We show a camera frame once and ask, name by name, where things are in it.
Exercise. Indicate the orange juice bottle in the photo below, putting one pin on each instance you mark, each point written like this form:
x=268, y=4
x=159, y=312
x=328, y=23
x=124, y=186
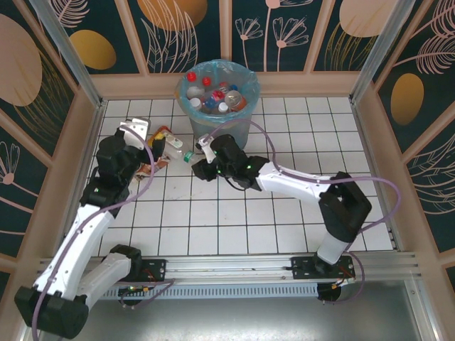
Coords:
x=158, y=134

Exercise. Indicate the clear green-cap bottle white label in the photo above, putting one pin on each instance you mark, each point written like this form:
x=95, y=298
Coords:
x=176, y=147

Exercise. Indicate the copper-label drink bottle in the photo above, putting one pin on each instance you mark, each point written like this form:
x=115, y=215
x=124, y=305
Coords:
x=142, y=174

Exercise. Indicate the clear white-cap water bottle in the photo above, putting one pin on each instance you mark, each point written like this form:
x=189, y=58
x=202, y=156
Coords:
x=195, y=103

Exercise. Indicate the clear blue-cap water bottle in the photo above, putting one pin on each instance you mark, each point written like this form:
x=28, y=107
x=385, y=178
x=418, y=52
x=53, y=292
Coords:
x=232, y=87

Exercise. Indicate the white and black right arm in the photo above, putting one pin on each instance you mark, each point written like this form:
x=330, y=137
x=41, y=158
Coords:
x=295, y=183

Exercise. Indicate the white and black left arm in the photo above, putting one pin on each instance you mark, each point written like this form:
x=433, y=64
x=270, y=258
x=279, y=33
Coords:
x=81, y=234

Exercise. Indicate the blue trash bin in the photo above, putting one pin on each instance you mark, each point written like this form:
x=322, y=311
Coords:
x=199, y=122

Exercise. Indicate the blue plastic bin liner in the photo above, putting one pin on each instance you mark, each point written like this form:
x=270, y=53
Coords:
x=256, y=89

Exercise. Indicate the small black controller board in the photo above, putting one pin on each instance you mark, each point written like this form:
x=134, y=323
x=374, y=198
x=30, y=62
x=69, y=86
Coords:
x=129, y=289

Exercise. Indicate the brushed steel panel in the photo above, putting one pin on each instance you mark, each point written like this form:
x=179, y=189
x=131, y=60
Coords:
x=227, y=319

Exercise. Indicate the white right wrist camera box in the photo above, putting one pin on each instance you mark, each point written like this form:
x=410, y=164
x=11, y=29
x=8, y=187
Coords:
x=206, y=149

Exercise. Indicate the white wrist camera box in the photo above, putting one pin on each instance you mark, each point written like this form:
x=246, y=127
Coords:
x=136, y=128
x=206, y=149

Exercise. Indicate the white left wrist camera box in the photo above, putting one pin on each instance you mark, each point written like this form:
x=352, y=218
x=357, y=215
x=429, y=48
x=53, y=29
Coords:
x=136, y=128

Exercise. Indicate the aluminium side rail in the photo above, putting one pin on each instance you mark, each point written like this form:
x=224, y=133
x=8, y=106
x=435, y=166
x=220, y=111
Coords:
x=96, y=120

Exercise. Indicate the aluminium mounting rail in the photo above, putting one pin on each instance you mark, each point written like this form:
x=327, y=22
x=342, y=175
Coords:
x=227, y=266

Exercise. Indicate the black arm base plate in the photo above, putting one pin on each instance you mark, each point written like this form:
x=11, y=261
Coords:
x=300, y=268
x=158, y=268

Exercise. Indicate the aluminium frame post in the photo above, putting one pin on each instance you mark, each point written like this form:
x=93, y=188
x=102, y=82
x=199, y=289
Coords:
x=378, y=49
x=69, y=57

